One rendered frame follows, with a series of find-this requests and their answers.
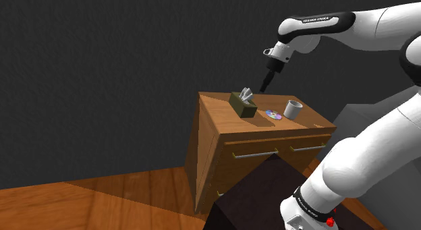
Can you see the shiny compact disc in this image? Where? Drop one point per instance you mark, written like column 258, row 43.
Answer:
column 273, row 114

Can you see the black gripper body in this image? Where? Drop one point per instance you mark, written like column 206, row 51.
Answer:
column 274, row 66

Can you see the white cup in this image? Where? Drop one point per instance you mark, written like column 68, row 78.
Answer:
column 292, row 109

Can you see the wooden chest of drawers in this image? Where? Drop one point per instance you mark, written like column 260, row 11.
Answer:
column 223, row 121

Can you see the olive tissue box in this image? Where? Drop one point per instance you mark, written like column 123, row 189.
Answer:
column 242, row 106

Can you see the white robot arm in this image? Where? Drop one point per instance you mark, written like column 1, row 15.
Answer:
column 368, row 150

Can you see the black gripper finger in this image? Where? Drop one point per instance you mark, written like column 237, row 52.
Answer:
column 265, row 81

